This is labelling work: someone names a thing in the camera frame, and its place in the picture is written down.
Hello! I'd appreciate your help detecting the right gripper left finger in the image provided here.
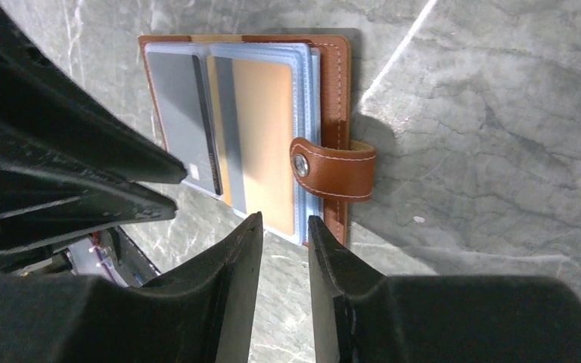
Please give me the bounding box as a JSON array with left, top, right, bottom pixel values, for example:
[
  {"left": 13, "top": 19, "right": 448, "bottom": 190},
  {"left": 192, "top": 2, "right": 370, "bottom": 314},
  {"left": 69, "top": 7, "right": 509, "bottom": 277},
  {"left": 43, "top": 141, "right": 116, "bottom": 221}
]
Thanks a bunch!
[{"left": 0, "top": 213, "right": 263, "bottom": 362}]

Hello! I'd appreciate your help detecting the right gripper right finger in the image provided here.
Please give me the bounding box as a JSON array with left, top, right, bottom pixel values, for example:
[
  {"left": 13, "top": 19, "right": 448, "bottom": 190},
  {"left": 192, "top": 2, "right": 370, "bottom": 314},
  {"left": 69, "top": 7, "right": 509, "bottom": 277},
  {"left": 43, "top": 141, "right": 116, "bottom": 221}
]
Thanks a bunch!
[{"left": 308, "top": 216, "right": 581, "bottom": 362}]

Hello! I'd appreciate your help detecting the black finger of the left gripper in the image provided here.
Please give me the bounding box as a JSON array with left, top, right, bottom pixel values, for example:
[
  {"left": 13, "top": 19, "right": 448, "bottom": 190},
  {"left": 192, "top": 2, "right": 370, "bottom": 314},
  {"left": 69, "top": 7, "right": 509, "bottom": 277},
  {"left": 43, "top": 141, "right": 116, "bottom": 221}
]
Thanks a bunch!
[
  {"left": 0, "top": 7, "right": 187, "bottom": 184},
  {"left": 0, "top": 160, "right": 177, "bottom": 253}
]

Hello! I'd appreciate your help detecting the black credit card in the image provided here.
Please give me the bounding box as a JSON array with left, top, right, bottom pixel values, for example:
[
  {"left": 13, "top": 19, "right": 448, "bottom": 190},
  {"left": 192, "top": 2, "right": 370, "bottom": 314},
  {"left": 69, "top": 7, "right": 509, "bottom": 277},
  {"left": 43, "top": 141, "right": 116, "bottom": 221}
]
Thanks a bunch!
[{"left": 146, "top": 45, "right": 222, "bottom": 197}]

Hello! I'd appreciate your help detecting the brown leather card holder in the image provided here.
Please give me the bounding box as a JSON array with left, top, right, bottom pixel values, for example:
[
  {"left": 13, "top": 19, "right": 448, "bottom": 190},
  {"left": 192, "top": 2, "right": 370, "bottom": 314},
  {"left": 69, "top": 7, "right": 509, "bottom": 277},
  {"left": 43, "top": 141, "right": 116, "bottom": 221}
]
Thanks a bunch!
[{"left": 138, "top": 34, "right": 361, "bottom": 246}]

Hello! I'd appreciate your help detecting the gold credit card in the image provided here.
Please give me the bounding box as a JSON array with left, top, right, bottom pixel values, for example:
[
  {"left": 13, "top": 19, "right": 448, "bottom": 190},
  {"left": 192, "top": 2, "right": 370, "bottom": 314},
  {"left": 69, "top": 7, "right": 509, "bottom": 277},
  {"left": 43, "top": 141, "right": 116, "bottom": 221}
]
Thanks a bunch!
[{"left": 208, "top": 54, "right": 297, "bottom": 240}]

